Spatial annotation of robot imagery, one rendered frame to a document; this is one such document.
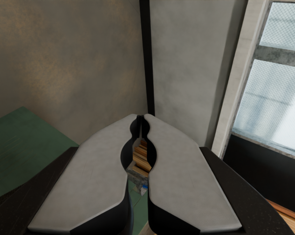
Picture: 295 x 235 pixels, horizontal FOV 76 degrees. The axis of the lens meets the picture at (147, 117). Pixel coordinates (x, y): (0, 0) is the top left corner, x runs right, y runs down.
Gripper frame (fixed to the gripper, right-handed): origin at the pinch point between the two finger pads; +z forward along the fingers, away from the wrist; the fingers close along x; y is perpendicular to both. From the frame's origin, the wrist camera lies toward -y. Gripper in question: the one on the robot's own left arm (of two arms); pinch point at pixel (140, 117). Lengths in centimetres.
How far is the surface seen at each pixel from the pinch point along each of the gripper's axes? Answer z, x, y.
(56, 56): 100, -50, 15
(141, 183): 92, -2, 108
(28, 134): 60, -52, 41
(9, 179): 38, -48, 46
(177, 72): 146, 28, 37
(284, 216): 86, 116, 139
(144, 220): 22, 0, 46
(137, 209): 26, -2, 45
